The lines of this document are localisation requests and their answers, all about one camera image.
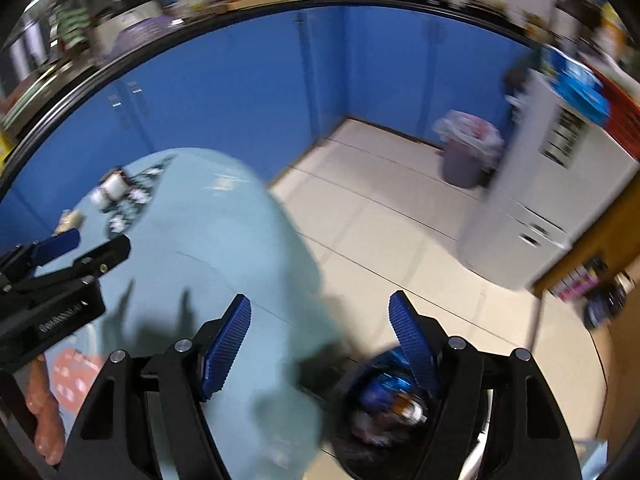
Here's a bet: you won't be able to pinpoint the dark blue jar on floor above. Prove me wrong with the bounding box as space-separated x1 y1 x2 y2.
582 271 636 330

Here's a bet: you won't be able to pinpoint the yellow snack wrapper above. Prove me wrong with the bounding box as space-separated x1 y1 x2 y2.
54 209 85 234

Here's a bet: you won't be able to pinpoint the light blue round table mat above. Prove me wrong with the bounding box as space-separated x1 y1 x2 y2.
46 148 342 479

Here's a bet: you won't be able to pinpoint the red plastic basket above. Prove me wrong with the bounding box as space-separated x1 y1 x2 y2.
591 67 640 160

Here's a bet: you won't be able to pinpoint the black trash bin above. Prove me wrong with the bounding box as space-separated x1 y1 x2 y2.
322 346 436 479

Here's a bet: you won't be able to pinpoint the blue kitchen cabinets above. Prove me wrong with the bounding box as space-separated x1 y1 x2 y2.
1 0 529 249

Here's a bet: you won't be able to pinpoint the person's left hand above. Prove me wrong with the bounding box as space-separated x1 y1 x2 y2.
26 356 65 466

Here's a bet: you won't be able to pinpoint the brown medicine bottle white cap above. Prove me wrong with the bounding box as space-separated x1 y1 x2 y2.
90 167 131 211

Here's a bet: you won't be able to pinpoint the grey bin with plastic bag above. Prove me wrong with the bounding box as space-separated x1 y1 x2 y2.
433 110 506 188

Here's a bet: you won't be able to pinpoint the white storage cabinet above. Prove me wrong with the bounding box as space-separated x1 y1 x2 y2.
457 72 638 290

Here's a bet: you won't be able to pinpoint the blue snack package on cabinet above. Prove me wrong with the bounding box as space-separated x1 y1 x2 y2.
540 44 610 126

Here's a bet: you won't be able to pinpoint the blue foil wrapper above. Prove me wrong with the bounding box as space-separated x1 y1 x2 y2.
359 347 426 425

